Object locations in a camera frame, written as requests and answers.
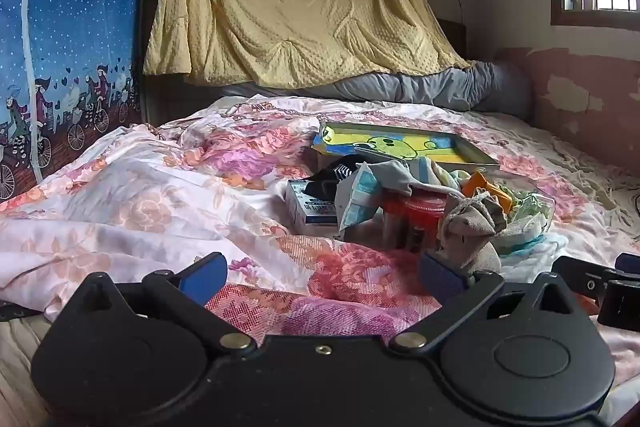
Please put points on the small white blue box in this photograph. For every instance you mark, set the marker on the small white blue box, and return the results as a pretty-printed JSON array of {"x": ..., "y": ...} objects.
[{"x": 310, "y": 207}]

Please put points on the clear jar of green stars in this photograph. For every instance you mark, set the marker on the clear jar of green stars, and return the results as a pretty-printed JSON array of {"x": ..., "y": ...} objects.
[{"x": 530, "y": 212}]

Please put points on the cream crumpled bedsheet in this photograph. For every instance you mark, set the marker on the cream crumpled bedsheet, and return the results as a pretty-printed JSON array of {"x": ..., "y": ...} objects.
[{"x": 575, "y": 167}]

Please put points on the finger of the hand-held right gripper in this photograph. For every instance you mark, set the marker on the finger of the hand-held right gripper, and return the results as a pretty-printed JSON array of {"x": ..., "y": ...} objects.
[
  {"x": 630, "y": 263},
  {"x": 580, "y": 277}
]

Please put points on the red thread spool container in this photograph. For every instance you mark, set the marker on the red thread spool container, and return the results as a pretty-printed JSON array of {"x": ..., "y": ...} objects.
[{"x": 415, "y": 212}]

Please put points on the beige woven mat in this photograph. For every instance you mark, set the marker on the beige woven mat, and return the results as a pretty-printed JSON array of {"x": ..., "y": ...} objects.
[{"x": 15, "y": 357}]

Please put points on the white curved pole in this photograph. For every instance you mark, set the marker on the white curved pole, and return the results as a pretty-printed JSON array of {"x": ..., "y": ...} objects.
[{"x": 29, "y": 57}]

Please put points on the brown wooden headboard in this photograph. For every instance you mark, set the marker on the brown wooden headboard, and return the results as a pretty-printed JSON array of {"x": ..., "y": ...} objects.
[{"x": 455, "y": 39}]

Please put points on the white grey sock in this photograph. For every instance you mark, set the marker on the white grey sock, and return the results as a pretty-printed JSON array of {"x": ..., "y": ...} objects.
[{"x": 400, "y": 179}]

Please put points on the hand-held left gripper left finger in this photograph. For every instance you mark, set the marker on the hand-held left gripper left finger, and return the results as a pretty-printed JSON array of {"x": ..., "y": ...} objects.
[{"x": 205, "y": 277}]

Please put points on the cardboard tray with cartoon print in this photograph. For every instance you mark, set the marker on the cardboard tray with cartoon print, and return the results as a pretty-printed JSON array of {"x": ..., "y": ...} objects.
[{"x": 400, "y": 147}]

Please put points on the black sock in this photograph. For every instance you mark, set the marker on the black sock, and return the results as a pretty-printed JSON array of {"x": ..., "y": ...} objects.
[{"x": 325, "y": 182}]

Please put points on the pink floral bedsheet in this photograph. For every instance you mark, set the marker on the pink floral bedsheet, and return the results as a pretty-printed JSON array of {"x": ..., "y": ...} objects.
[{"x": 125, "y": 207}]

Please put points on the orange knitted cloth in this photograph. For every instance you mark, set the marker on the orange knitted cloth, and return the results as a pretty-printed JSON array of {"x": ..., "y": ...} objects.
[{"x": 480, "y": 184}]

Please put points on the striped towel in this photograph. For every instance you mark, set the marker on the striped towel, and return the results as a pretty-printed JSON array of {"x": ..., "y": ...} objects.
[{"x": 442, "y": 172}]

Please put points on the blue printed cyclist curtain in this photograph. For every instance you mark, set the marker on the blue printed cyclist curtain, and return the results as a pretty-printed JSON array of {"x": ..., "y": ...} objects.
[{"x": 75, "y": 7}]

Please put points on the grey quilt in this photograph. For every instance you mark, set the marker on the grey quilt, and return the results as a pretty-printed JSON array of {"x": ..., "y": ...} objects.
[{"x": 425, "y": 87}]

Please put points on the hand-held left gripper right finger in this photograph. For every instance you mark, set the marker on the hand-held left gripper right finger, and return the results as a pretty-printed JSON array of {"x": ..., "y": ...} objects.
[{"x": 440, "y": 279}]

